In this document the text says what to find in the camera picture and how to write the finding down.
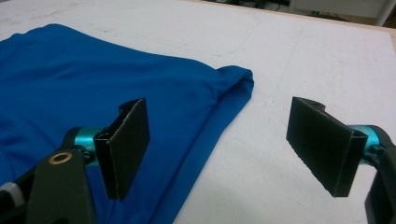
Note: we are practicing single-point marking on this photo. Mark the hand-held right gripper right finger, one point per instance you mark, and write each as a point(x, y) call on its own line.
point(323, 146)

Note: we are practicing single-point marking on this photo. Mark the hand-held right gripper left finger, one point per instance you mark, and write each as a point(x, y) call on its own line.
point(129, 149)

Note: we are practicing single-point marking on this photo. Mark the blue T-shirt with white print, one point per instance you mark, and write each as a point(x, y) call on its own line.
point(62, 77)

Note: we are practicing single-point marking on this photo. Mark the white table mat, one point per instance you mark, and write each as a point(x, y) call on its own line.
point(311, 62)

